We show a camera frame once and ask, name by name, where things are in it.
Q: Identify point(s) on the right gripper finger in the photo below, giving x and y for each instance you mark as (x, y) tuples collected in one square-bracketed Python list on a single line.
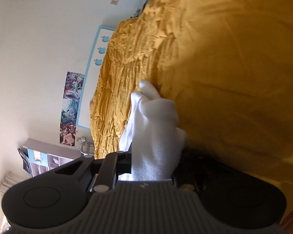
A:
[(105, 172)]

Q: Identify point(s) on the white printed sweatshirt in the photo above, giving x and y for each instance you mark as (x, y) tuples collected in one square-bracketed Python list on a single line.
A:
[(152, 135)]

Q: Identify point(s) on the grey folding chair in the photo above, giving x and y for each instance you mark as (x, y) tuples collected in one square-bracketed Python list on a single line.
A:
[(87, 148)]

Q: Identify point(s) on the grey blue bookshelf desk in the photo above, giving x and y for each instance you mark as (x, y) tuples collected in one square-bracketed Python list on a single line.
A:
[(39, 157)]

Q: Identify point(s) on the white blue headboard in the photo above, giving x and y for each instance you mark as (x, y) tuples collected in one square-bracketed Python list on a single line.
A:
[(95, 61)]

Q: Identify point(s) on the grey window curtain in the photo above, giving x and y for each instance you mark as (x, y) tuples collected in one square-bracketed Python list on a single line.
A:
[(6, 183)]

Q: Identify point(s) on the yellow quilted bedspread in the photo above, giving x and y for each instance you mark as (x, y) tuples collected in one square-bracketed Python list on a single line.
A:
[(227, 65)]

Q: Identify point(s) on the anime wall posters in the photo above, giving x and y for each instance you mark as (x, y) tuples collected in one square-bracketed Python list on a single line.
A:
[(70, 107)]

